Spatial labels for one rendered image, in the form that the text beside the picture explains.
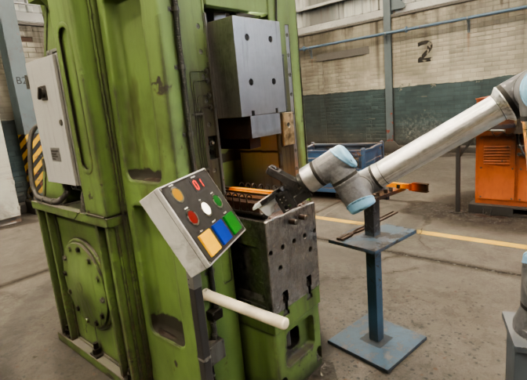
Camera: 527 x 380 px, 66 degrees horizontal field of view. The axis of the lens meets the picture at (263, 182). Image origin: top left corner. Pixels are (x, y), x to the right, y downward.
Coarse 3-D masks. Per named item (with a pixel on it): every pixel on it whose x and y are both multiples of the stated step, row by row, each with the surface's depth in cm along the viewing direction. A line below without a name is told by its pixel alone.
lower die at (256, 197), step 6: (228, 186) 215; (234, 192) 201; (240, 192) 198; (246, 192) 195; (252, 192) 193; (228, 198) 193; (234, 198) 192; (240, 198) 191; (258, 198) 184; (234, 204) 188; (252, 204) 180; (276, 204) 187; (252, 210) 181; (258, 210) 179; (276, 210) 187
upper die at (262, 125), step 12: (228, 120) 179; (240, 120) 174; (252, 120) 171; (264, 120) 177; (276, 120) 183; (228, 132) 181; (240, 132) 176; (252, 132) 172; (264, 132) 178; (276, 132) 184
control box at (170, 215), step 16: (192, 176) 138; (208, 176) 148; (160, 192) 118; (192, 192) 133; (208, 192) 142; (144, 208) 121; (160, 208) 119; (176, 208) 120; (192, 208) 128; (224, 208) 145; (160, 224) 120; (176, 224) 119; (192, 224) 123; (208, 224) 130; (176, 240) 120; (192, 240) 119; (176, 256) 121; (192, 256) 120; (208, 256) 120; (192, 272) 121
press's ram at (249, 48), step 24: (216, 24) 165; (240, 24) 162; (264, 24) 173; (216, 48) 168; (240, 48) 163; (264, 48) 174; (216, 72) 171; (240, 72) 164; (264, 72) 175; (216, 96) 174; (240, 96) 165; (264, 96) 176
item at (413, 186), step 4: (388, 184) 219; (392, 184) 218; (396, 184) 216; (400, 184) 214; (404, 184) 212; (408, 184) 211; (412, 184) 209; (416, 184) 207; (420, 184) 205; (424, 184) 204; (428, 184) 204; (404, 188) 213; (408, 188) 211; (412, 188) 210; (416, 188) 208; (420, 188) 207; (424, 188) 205; (424, 192) 205
